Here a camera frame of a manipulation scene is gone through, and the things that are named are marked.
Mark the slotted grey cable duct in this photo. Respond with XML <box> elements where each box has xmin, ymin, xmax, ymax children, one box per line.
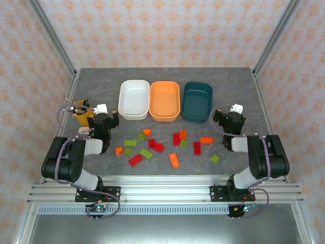
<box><xmin>38</xmin><ymin>205</ymin><xmax>229</xmax><ymax>215</ymax></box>

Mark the thin tan string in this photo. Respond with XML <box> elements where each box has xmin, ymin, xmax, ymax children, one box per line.
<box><xmin>197</xmin><ymin>158</ymin><xmax>212</xmax><ymax>171</ymax></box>

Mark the grey metal panel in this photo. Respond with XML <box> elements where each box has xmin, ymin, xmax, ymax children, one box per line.
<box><xmin>25</xmin><ymin>214</ymin><xmax>304</xmax><ymax>244</ymax></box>

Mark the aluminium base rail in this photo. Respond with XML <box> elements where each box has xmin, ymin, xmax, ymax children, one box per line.
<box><xmin>26</xmin><ymin>175</ymin><xmax>304</xmax><ymax>205</ymax></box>

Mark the white pen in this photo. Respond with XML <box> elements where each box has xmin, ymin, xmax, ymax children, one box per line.
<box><xmin>65</xmin><ymin>98</ymin><xmax>77</xmax><ymax>112</ymax></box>

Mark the orange plastic container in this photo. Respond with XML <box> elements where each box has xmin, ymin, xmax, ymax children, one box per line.
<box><xmin>149</xmin><ymin>80</ymin><xmax>181</xmax><ymax>122</ymax></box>

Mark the orange long sloped lego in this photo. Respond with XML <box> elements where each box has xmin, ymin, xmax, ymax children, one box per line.
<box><xmin>168</xmin><ymin>152</ymin><xmax>181</xmax><ymax>169</ymax></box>

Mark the small circuit board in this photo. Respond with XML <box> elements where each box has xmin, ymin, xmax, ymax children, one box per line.
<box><xmin>85</xmin><ymin>205</ymin><xmax>108</xmax><ymax>220</ymax></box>
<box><xmin>229</xmin><ymin>203</ymin><xmax>256</xmax><ymax>218</ymax></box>

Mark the aluminium frame post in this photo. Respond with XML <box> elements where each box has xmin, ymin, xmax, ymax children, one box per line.
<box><xmin>26</xmin><ymin>0</ymin><xmax>77</xmax><ymax>76</ymax></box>
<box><xmin>252</xmin><ymin>0</ymin><xmax>304</xmax><ymax>76</ymax></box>

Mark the green long lego brick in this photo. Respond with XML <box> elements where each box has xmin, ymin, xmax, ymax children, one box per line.
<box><xmin>139</xmin><ymin>148</ymin><xmax>154</xmax><ymax>161</ymax></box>

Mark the purple cable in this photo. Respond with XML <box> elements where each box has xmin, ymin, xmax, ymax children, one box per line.
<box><xmin>209</xmin><ymin>106</ymin><xmax>270</xmax><ymax>219</ymax></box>
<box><xmin>54</xmin><ymin>101</ymin><xmax>121</xmax><ymax>221</ymax></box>

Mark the white plastic container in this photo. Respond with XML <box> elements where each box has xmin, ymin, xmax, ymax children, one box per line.
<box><xmin>118</xmin><ymin>79</ymin><xmax>150</xmax><ymax>121</ymax></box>

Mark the teal plastic container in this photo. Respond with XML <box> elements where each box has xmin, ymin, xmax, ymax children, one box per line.
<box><xmin>181</xmin><ymin>81</ymin><xmax>213</xmax><ymax>123</ymax></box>

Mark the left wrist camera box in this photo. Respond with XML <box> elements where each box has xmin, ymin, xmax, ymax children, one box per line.
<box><xmin>95</xmin><ymin>103</ymin><xmax>109</xmax><ymax>115</ymax></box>

